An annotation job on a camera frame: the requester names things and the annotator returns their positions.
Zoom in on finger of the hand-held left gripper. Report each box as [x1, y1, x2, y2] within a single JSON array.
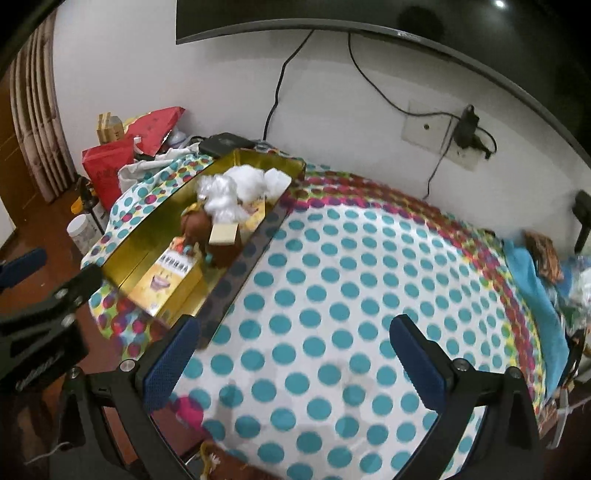
[[0, 265, 103, 337], [0, 248, 48, 289]]

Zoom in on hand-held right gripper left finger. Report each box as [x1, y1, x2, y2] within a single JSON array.
[[58, 314, 201, 480]]

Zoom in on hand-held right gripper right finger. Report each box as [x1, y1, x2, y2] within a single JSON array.
[[390, 314, 541, 480]]

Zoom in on gold metal tin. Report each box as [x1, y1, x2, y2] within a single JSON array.
[[99, 148, 306, 352]]

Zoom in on small brown box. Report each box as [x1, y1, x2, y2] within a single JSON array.
[[205, 220, 245, 268]]

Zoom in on brown toy figurine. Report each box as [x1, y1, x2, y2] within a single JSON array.
[[178, 203, 218, 264]]

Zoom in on white plastic jar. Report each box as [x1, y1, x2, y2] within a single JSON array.
[[67, 213, 100, 254]]

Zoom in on yellow black tool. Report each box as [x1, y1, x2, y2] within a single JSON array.
[[71, 178, 100, 217]]

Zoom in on polka dot cloth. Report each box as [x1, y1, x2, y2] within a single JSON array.
[[81, 148, 566, 480]]

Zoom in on blue cloth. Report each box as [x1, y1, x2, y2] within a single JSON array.
[[501, 237, 571, 388]]

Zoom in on white cloth bag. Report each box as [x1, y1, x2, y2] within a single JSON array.
[[117, 148, 204, 192]]

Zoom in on beige curtain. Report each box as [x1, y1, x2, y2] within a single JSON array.
[[9, 18, 79, 204]]

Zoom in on white plastic rod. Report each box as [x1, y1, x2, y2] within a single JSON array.
[[551, 392, 591, 448]]

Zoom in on yellow cardboard boxes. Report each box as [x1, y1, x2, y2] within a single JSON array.
[[95, 112, 127, 144]]

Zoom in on brown snack packet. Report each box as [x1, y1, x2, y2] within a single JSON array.
[[524, 230, 565, 283]]

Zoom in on clear plastic bag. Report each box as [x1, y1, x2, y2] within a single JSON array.
[[554, 256, 591, 337]]

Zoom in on black router box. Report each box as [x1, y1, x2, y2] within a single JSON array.
[[198, 132, 256, 156]]

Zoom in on black plug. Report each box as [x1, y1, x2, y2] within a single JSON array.
[[471, 134, 498, 160]]

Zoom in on black power adapter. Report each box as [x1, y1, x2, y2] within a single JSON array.
[[450, 105, 481, 148]]

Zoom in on black television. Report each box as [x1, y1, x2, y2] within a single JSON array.
[[175, 0, 591, 153]]

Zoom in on black adapter cable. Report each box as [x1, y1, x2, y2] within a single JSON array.
[[424, 138, 460, 199]]

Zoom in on black clamp mount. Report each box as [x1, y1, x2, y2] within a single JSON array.
[[571, 189, 591, 254]]

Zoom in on white wall socket plate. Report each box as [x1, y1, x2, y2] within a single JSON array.
[[401, 99, 483, 171]]

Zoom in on black television cable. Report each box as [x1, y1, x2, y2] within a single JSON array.
[[347, 32, 465, 118]]

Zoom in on black router cable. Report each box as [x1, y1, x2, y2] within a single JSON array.
[[262, 30, 315, 141]]

